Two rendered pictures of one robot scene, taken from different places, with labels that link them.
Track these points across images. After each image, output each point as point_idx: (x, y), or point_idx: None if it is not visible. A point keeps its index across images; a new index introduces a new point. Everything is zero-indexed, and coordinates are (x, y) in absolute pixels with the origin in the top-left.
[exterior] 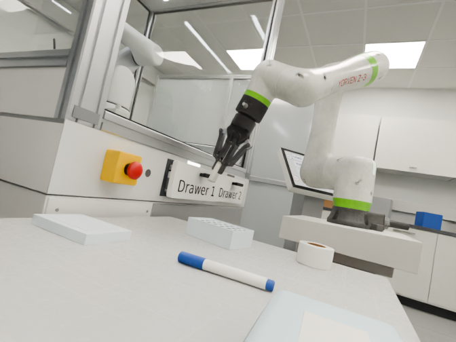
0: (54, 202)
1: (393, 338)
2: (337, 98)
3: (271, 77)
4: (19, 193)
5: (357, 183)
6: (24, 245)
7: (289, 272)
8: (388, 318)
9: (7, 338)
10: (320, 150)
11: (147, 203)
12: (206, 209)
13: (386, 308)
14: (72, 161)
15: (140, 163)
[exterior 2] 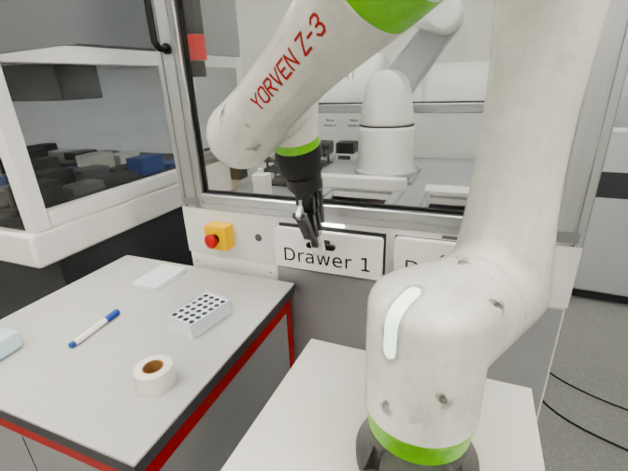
0: (194, 255)
1: None
2: (514, 26)
3: None
4: None
5: (365, 354)
6: (121, 280)
7: (116, 360)
8: (25, 401)
9: (40, 305)
10: (461, 227)
11: (268, 264)
12: None
13: (40, 407)
14: (194, 232)
15: (211, 235)
